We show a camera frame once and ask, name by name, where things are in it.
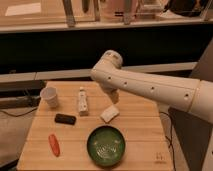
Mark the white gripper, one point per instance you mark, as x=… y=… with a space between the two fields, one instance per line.
x=114 y=96

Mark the white plastic bottle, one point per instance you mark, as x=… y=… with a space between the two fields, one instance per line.
x=82 y=102

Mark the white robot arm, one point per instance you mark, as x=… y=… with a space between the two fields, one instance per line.
x=193 y=96

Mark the green ceramic bowl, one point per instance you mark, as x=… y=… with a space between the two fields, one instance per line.
x=106 y=146

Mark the black rectangular case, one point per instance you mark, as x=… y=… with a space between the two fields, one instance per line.
x=65 y=119

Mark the white paper cup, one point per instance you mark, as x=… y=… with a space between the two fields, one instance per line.
x=49 y=95

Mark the orange carrot toy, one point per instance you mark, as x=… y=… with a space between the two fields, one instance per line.
x=54 y=145

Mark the black bag on shelf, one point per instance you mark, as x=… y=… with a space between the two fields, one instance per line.
x=186 y=8

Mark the white paper sheet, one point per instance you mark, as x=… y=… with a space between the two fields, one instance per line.
x=23 y=9

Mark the metal frame post right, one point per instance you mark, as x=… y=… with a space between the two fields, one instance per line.
x=127 y=12

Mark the metal frame post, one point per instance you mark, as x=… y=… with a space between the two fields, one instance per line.
x=127 y=12
x=67 y=4

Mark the metal frame post left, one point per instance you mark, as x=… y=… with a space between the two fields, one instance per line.
x=67 y=4

